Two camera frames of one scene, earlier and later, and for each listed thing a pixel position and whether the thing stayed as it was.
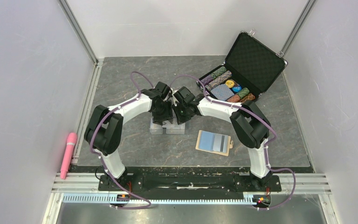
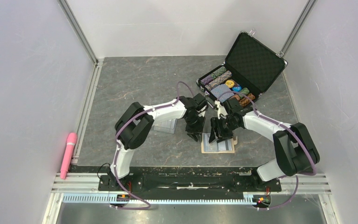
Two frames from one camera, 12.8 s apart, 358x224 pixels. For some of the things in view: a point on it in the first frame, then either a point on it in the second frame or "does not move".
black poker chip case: (251, 66) does not move
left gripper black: (167, 115) -> (196, 132)
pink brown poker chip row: (217, 80) does not move
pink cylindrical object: (71, 140) does not move
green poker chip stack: (243, 92) does not move
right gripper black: (181, 119) -> (215, 122)
